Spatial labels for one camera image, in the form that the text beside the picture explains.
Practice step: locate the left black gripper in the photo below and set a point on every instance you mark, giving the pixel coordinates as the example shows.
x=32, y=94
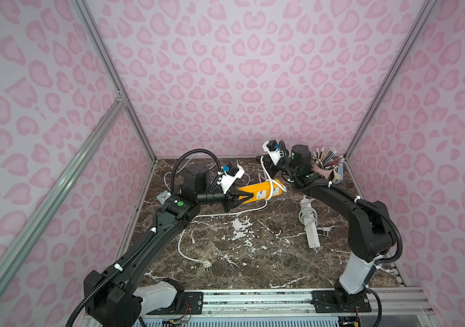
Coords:
x=228, y=199

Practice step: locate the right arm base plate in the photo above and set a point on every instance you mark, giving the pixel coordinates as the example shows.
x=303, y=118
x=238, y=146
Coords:
x=337, y=301

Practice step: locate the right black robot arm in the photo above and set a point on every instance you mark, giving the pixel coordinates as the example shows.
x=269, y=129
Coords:
x=373, y=237

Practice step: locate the bundle of pencils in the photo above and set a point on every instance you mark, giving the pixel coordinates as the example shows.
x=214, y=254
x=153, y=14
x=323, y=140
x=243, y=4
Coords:
x=327, y=159

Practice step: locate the pink pencil cup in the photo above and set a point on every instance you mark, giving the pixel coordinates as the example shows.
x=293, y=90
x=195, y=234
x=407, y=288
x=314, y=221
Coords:
x=330, y=175

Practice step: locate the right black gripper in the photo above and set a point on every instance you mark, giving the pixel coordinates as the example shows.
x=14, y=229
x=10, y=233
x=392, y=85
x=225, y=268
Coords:
x=283, y=169

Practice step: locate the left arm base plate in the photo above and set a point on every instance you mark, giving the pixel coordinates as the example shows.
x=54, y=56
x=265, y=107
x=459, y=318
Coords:
x=188, y=302

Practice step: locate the white power strip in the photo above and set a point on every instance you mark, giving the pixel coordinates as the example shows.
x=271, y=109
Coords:
x=308, y=216

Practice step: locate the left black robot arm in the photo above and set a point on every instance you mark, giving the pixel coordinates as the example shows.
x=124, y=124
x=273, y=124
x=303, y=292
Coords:
x=110, y=296

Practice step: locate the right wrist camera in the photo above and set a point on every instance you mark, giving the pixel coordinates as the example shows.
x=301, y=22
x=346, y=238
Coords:
x=275, y=150

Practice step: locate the blue beige pencil sharpener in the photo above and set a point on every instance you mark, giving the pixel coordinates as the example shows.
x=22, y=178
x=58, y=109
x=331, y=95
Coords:
x=338, y=173

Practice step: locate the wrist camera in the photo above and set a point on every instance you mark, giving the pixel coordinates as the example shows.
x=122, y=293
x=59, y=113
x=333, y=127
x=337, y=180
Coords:
x=275, y=150
x=229, y=174

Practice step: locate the small green alarm clock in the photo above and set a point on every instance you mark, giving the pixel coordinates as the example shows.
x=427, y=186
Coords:
x=163, y=197

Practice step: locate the orange power strip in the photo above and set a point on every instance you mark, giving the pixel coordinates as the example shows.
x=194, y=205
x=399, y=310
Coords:
x=261, y=191

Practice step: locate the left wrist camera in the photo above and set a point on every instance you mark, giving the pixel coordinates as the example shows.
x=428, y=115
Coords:
x=229, y=174

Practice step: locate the aluminium front rail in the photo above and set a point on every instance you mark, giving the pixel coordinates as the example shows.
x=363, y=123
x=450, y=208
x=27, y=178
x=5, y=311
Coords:
x=393, y=306

